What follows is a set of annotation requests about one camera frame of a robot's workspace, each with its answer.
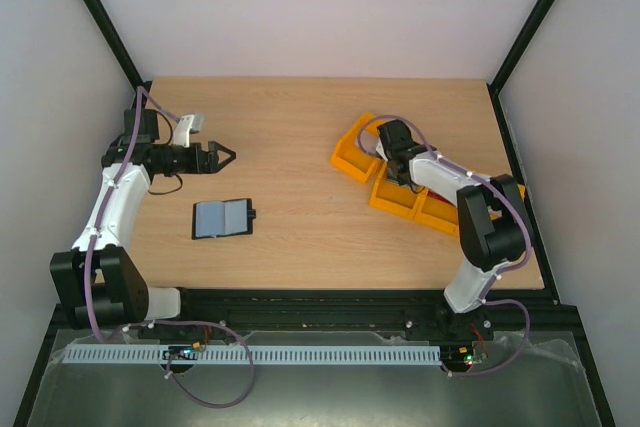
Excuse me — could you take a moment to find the yellow bin with white cards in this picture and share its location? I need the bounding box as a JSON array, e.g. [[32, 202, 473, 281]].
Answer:
[[330, 112, 383, 183]]

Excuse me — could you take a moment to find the black frame post left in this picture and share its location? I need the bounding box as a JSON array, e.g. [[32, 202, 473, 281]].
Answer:
[[82, 0, 152, 89]]

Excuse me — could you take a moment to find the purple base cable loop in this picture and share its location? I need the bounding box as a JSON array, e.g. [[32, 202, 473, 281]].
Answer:
[[159, 320, 256, 408]]

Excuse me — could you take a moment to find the white slotted cable duct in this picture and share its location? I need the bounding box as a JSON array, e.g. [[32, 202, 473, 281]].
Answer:
[[63, 344, 441, 366]]

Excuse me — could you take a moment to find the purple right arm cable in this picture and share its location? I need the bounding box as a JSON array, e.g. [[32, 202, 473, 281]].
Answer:
[[355, 114, 534, 378]]

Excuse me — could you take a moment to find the black leather card holder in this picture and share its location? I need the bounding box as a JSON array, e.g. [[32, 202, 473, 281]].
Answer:
[[191, 198, 257, 240]]

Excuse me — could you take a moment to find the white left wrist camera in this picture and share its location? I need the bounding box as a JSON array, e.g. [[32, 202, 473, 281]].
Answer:
[[171, 113, 204, 148]]

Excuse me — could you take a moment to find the black frame post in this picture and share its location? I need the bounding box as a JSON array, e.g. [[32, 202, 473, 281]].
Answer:
[[489, 0, 589, 93], [82, 0, 152, 89]]

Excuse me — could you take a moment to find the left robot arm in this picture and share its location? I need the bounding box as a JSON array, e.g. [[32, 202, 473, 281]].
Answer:
[[50, 109, 236, 329]]

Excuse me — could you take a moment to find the red VIP card stack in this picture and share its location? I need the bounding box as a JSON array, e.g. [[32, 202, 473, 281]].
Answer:
[[427, 190, 454, 205]]

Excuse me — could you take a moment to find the black frame post right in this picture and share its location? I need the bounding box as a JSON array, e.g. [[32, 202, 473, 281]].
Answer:
[[489, 0, 589, 93]]

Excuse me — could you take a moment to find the yellow bin with red cards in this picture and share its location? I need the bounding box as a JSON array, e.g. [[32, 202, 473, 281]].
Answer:
[[413, 189, 459, 236]]

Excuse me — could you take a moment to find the yellow bin with black cards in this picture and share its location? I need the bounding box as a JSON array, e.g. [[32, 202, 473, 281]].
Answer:
[[369, 163, 425, 220]]

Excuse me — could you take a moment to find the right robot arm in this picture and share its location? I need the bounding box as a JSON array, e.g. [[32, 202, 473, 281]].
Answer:
[[374, 116, 534, 340]]

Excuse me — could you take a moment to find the yellow bin with blue cards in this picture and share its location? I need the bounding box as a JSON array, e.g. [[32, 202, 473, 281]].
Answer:
[[491, 176, 526, 220]]

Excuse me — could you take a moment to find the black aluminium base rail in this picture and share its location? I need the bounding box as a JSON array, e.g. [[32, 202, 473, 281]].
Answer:
[[134, 287, 581, 343]]

